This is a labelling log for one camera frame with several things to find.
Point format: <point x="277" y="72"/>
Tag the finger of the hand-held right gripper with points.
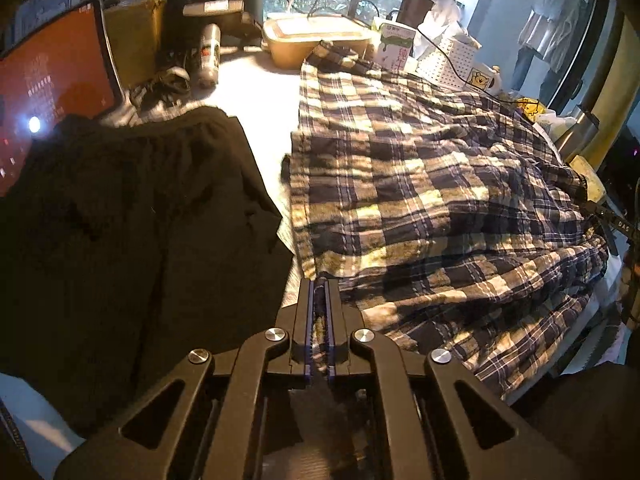
<point x="597" y="212"/>

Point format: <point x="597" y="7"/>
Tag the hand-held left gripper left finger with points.
<point x="302" y="321"/>

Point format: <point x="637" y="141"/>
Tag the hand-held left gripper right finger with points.
<point x="333" y="321"/>

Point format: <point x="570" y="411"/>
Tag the plaid pants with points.
<point x="425" y="185"/>

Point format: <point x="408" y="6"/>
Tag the yellow tissue packet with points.
<point x="587" y="177"/>

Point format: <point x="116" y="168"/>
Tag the steel thermos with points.
<point x="577" y="132"/>

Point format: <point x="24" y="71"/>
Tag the white crumpled bag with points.
<point x="555" y="122"/>

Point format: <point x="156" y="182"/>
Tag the white bear mug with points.
<point x="482" y="80"/>

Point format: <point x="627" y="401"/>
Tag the hanging pale garment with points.
<point x="550" y="25"/>

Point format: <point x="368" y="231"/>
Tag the black garment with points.
<point x="125" y="235"/>

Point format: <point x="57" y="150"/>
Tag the white perforated basket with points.
<point x="450" y="67"/>

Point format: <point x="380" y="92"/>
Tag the clear plastic bag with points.
<point x="442" y="15"/>

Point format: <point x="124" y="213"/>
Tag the white green milk carton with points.
<point x="395" y="47"/>

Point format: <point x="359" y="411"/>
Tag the yellow plastic container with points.
<point x="305" y="42"/>

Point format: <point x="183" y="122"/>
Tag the spray can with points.
<point x="209" y="55"/>

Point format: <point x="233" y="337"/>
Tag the black device with label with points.
<point x="210" y="7"/>

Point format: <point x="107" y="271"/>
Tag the brown cardboard box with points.
<point x="135" y="40"/>

